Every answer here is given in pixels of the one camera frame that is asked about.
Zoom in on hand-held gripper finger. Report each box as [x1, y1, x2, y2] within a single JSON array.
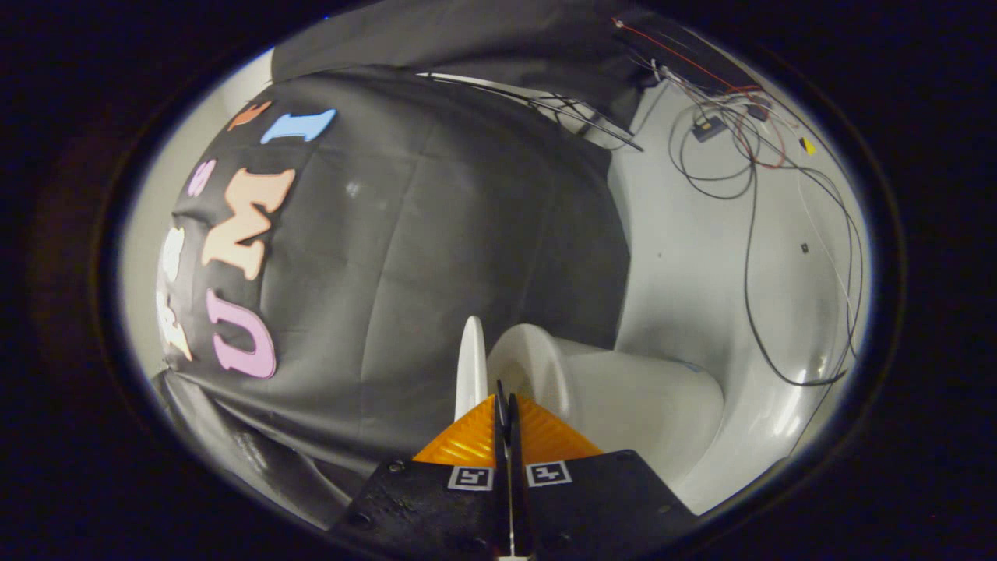
[[508, 393, 702, 558], [327, 380, 511, 561]]

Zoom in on long thin black cable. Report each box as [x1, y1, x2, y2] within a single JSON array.
[[744, 168, 865, 388]]

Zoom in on black flat panel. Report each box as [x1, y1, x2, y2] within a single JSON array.
[[611, 12, 760, 94]]

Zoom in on tangle of black cables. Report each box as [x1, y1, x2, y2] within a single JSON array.
[[668, 86, 787, 199]]

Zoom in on black backdrop cloth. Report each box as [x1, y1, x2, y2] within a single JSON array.
[[156, 66, 632, 476]]

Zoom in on black light stand tripod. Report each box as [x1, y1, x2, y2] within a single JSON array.
[[417, 72, 646, 153]]

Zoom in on white toilet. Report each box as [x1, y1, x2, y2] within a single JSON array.
[[487, 323, 725, 507]]

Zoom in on plain black cloth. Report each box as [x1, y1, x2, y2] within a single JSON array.
[[271, 0, 663, 133], [152, 370, 367, 531]]

